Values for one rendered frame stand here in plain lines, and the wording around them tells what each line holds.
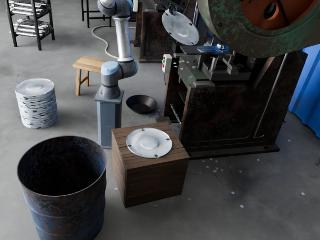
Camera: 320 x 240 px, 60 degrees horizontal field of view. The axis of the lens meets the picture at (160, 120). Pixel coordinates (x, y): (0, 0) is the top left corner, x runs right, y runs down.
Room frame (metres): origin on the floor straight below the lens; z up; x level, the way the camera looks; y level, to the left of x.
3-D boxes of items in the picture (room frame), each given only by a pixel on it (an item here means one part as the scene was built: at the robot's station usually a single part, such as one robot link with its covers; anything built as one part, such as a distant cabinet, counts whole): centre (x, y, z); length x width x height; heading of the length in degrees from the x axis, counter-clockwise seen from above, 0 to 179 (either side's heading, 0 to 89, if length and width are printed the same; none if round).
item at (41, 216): (0.95, 0.44, 0.24); 0.42 x 0.42 x 0.48
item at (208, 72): (1.98, -0.38, 0.67); 0.45 x 0.30 x 0.06; 18
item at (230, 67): (1.82, -0.43, 0.76); 0.17 x 0.06 x 0.10; 18
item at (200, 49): (1.93, -0.21, 0.72); 0.25 x 0.14 x 0.14; 108
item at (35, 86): (1.88, 1.03, 0.32); 0.29 x 0.29 x 0.01
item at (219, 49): (1.98, -0.38, 0.76); 0.15 x 0.09 x 0.05; 18
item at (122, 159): (1.34, 0.05, 0.18); 0.40 x 0.38 x 0.35; 115
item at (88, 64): (2.42, 0.69, 0.16); 0.34 x 0.24 x 0.34; 80
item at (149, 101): (2.24, 0.20, 0.04); 0.30 x 0.30 x 0.07
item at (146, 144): (1.34, 0.05, 0.35); 0.29 x 0.29 x 0.01
